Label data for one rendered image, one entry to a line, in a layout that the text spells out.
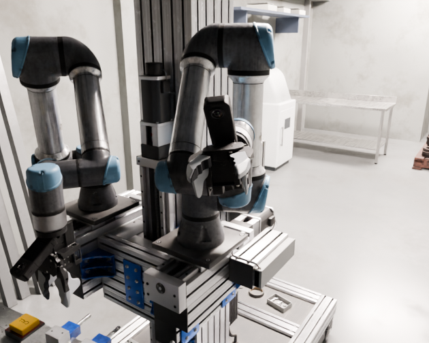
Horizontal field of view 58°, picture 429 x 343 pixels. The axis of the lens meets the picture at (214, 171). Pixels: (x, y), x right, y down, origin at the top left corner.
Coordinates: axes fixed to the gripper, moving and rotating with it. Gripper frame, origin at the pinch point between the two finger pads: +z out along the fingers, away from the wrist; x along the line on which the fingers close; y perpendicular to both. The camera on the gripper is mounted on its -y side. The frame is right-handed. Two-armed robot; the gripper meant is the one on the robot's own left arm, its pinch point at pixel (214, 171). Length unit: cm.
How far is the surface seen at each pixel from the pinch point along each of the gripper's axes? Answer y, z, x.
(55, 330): 47, -23, 53
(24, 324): 53, -32, 70
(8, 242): 84, -149, 171
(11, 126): 13, -172, 162
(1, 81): -16, -175, 163
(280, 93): 49, -463, -8
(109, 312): 133, -141, 108
